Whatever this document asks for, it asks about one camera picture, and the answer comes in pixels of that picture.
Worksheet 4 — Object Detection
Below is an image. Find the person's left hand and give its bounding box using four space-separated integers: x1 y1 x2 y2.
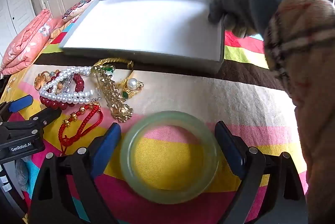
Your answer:
14 159 30 192

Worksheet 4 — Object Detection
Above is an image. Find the pink floral folded quilt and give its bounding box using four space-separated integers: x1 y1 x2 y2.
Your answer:
1 8 66 75

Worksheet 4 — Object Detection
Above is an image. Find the person's right hand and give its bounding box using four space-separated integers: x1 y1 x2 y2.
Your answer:
208 0 292 39

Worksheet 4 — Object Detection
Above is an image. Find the white wardrobe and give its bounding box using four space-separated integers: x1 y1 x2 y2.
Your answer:
0 0 36 50

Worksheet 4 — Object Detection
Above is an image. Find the red string bracelet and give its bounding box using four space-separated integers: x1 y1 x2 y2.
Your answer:
58 103 104 156

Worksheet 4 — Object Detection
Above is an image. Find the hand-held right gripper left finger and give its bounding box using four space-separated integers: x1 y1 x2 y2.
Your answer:
30 122 122 224

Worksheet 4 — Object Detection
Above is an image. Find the silver rhinestone brooch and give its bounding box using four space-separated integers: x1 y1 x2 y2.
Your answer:
59 74 75 94

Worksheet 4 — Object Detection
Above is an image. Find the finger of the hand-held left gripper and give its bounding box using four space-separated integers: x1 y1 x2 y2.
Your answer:
0 95 33 122
0 108 62 137

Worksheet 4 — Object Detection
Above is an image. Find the grey jewelry tray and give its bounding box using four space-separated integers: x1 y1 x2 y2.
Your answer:
59 0 225 74

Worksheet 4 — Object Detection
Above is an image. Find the embroidered round cushion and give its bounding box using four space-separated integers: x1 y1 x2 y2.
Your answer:
62 0 102 22

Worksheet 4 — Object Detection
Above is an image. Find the pale green jade bangle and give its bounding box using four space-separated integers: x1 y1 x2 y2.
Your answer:
120 110 220 205

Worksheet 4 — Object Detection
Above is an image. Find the white pearl necklace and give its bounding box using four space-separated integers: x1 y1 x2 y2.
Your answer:
39 66 101 105

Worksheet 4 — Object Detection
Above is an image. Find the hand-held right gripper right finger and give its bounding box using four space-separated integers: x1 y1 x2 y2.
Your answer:
215 121 307 224

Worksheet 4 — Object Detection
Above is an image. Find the gold chunky link bracelet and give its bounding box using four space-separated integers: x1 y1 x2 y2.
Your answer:
97 72 134 123

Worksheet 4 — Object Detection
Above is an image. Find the dark red round bead bracelet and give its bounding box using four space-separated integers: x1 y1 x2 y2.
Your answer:
40 76 69 111

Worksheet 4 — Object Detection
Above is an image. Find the dark red carved bead bracelet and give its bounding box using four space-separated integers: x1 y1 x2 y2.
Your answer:
73 73 85 92

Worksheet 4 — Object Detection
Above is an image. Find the green gemstone pendant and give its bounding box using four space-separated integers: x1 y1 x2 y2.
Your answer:
101 64 116 77

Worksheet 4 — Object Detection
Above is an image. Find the gold pearl ring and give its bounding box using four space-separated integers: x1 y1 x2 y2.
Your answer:
119 77 144 97

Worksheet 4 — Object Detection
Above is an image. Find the yellow floral pillow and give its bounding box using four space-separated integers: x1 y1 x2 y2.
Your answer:
50 17 80 40

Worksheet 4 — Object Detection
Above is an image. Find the rose gold bangle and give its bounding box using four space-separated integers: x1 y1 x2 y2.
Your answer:
35 71 57 90

